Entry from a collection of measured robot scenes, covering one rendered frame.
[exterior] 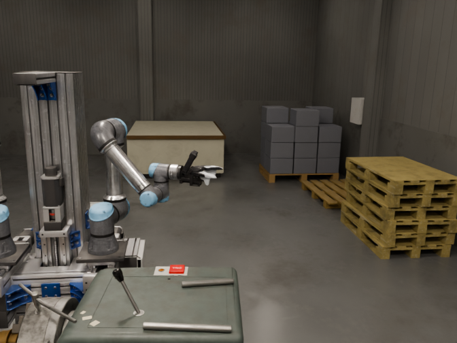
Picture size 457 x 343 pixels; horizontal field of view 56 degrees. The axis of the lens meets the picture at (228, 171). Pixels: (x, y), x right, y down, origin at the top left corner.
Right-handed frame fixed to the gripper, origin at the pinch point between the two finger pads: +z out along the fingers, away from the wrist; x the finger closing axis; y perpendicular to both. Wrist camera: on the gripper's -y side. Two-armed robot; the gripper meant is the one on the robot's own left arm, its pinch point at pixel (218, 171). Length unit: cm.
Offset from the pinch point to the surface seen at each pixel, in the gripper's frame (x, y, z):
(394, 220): -268, 150, 125
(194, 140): -543, 161, -197
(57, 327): 87, 26, -33
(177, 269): 47, 25, -5
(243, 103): -814, 149, -162
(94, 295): 73, 23, -27
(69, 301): 75, 25, -37
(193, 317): 76, 22, 12
